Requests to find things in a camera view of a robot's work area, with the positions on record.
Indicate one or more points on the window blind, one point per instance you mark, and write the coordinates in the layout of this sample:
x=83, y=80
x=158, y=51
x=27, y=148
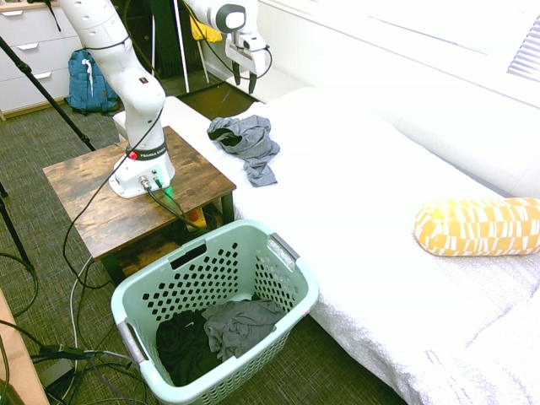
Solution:
x=525, y=48

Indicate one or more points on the black garment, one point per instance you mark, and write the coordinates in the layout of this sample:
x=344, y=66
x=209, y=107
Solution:
x=185, y=350

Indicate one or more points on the white pole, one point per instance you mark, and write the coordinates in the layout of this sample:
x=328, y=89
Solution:
x=182, y=42

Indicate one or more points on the blue backpack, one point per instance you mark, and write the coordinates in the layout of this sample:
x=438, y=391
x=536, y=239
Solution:
x=86, y=84

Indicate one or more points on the black tripod leg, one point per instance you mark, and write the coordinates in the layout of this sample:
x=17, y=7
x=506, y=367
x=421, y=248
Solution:
x=42, y=90

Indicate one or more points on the rustic wooden side table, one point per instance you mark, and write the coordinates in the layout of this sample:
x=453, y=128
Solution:
x=126, y=206

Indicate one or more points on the red emergency stop button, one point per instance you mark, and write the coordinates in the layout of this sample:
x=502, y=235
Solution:
x=197, y=217

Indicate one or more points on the mint green laundry basket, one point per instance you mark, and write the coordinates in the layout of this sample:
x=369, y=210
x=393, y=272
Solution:
x=211, y=270

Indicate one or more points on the white drawer dresser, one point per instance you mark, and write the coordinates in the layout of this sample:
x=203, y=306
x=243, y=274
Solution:
x=29, y=50

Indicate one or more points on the grey heathered shirt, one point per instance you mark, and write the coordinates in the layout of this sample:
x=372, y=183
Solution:
x=249, y=145

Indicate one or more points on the yellow white patterned bolster pillow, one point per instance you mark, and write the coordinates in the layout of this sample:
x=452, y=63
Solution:
x=476, y=228

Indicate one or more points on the grey crumpled garment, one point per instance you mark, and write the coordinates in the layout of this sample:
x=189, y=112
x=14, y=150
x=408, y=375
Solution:
x=240, y=327

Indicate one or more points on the yellow cloth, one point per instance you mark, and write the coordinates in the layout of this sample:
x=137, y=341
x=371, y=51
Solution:
x=202, y=30

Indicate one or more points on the white bed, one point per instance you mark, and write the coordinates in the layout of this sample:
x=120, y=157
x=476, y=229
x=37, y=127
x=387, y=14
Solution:
x=379, y=219

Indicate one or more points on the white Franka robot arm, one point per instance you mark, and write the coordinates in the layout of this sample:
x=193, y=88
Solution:
x=135, y=101

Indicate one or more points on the light wooden furniture edge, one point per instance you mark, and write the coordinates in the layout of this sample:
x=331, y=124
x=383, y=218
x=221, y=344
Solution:
x=17, y=358

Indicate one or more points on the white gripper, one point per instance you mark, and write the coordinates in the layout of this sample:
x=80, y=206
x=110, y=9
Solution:
x=244, y=47

